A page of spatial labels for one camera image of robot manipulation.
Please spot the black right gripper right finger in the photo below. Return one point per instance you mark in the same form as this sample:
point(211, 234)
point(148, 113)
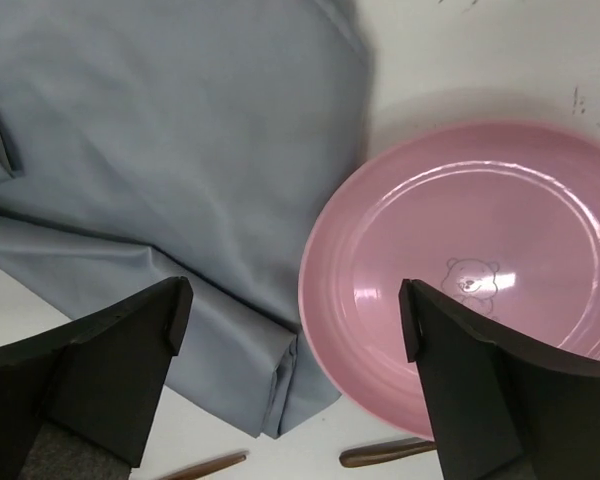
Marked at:
point(501, 404)

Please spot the pink plate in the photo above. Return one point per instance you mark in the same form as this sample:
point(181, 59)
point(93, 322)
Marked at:
point(503, 217)

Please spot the copper knife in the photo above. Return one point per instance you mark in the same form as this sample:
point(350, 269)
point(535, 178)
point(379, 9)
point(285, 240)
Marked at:
point(208, 467)

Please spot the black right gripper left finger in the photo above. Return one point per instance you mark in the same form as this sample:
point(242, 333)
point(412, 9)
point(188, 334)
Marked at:
point(78, 401)

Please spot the grey cloth placemat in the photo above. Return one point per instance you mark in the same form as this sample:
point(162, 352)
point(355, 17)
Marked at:
point(141, 140)

